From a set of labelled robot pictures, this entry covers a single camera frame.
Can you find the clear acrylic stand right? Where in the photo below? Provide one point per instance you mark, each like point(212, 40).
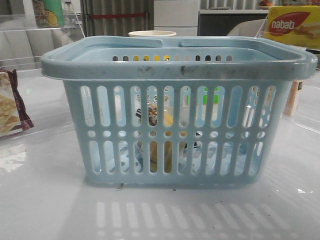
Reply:
point(261, 34)

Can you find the yellow nabati wafer box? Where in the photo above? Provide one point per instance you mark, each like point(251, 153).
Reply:
point(294, 25)

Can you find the white cabinet in background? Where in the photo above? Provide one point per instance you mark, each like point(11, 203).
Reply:
point(179, 16)

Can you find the brown cracker snack bag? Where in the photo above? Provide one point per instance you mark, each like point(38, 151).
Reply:
point(13, 115)

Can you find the tan snack box right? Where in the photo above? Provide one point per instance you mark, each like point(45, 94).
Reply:
point(293, 98)

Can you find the light blue plastic basket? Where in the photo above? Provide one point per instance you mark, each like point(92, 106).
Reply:
point(226, 95)

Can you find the clear acrylic shelf left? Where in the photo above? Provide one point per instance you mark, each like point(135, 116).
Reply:
point(22, 42)

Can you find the cream paper cup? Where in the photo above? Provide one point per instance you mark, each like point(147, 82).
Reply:
point(152, 33)

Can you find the green yellow cartoon package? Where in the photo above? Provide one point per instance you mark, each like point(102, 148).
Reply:
point(48, 13)

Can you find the packaged bread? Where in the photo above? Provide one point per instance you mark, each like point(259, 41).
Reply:
point(153, 147)

